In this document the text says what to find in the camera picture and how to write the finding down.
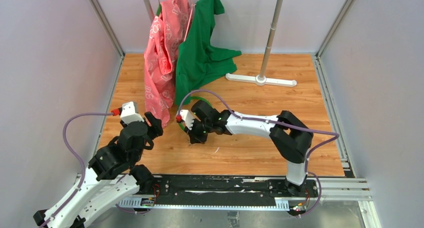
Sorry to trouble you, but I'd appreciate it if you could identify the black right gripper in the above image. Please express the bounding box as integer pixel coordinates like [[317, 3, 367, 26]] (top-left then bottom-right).
[[185, 117, 213, 144]]

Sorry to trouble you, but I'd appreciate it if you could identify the green cable lock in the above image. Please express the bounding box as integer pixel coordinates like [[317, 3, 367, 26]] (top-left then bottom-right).
[[178, 96, 213, 131]]

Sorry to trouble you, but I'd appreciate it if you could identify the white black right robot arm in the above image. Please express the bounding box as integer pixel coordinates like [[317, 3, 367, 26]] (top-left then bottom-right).
[[178, 100, 314, 197]]

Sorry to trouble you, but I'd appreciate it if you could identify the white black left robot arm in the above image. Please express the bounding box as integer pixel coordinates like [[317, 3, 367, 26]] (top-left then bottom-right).
[[33, 109, 163, 227]]

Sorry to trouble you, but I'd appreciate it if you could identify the green t-shirt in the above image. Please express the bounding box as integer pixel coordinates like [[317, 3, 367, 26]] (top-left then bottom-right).
[[174, 0, 242, 105]]

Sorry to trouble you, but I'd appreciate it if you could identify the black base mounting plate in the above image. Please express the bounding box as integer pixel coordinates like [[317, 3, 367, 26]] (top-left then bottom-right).
[[136, 174, 319, 207]]

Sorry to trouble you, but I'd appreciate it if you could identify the white clothes rack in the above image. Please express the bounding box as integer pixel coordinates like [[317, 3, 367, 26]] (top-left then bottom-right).
[[138, 0, 298, 88]]

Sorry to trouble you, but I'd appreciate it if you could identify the pink patterned garment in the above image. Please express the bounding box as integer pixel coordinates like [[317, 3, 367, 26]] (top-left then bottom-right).
[[143, 0, 192, 127]]

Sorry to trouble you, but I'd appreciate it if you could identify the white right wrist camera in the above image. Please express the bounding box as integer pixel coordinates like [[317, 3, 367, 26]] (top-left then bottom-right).
[[179, 109, 195, 130]]

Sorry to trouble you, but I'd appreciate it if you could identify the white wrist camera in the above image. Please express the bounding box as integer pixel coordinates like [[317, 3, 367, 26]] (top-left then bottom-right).
[[179, 109, 195, 130], [120, 101, 145, 125]]

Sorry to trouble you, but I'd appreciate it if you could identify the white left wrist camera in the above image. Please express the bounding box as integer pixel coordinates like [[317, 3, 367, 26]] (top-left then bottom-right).
[[120, 101, 145, 125]]

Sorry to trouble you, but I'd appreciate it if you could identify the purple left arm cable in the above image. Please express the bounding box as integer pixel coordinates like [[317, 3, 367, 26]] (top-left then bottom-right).
[[38, 109, 121, 228]]

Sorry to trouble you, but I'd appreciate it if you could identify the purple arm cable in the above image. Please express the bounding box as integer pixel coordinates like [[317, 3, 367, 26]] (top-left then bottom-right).
[[175, 89, 340, 217], [38, 109, 121, 228]]

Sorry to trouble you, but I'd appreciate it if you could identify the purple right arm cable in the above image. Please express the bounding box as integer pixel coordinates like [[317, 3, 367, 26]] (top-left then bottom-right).
[[175, 89, 340, 217]]

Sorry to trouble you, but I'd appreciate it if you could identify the aluminium frame rail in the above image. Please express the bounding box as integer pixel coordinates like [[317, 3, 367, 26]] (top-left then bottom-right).
[[111, 177, 371, 218]]

